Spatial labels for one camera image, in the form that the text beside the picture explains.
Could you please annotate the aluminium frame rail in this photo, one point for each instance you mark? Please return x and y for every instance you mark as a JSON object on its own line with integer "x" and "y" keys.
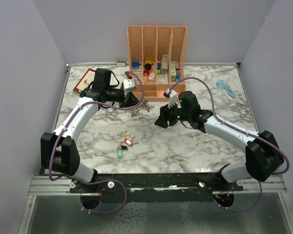
{"x": 41, "y": 185}

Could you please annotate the yellow tag key lower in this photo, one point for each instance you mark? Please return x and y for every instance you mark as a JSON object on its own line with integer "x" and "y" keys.
{"x": 129, "y": 136}

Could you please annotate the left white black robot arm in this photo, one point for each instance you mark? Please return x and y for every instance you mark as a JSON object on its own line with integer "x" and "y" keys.
{"x": 59, "y": 152}

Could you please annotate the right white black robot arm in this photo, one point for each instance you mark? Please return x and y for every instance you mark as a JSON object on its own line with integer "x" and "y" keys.
{"x": 261, "y": 150}

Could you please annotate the blue packaged item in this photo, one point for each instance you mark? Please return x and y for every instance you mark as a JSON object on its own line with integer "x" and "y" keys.
{"x": 226, "y": 90}

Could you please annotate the metal coil keyring yellow handle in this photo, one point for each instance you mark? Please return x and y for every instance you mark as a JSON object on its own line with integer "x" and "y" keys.
{"x": 142, "y": 106}

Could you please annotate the grey green box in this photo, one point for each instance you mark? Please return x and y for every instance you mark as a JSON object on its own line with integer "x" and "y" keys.
{"x": 164, "y": 64}

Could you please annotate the black tag key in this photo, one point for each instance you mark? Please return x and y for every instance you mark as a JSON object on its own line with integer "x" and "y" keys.
{"x": 124, "y": 148}

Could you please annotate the red black bottle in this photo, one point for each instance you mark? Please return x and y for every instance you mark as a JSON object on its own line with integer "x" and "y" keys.
{"x": 148, "y": 67}

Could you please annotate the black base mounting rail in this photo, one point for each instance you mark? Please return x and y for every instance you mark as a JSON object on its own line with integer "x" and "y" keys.
{"x": 150, "y": 188}

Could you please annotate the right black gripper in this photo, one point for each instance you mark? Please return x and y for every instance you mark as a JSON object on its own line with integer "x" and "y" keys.
{"x": 165, "y": 115}

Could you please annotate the peach plastic desk organizer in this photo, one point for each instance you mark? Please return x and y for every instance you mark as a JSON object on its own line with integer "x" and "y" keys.
{"x": 150, "y": 43}

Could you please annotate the green tag key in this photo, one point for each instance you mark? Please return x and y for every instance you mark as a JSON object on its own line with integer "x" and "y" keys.
{"x": 119, "y": 152}

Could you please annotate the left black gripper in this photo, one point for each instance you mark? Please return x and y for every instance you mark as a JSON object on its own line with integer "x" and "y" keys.
{"x": 130, "y": 100}

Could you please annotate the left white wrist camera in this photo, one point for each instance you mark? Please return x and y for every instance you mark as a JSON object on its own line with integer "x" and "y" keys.
{"x": 129, "y": 85}

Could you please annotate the white adapter at wall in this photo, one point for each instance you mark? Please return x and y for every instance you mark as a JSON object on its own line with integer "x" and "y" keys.
{"x": 121, "y": 63}

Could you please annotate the red cover paperback book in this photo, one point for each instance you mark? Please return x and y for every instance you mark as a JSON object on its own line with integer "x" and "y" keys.
{"x": 85, "y": 81}

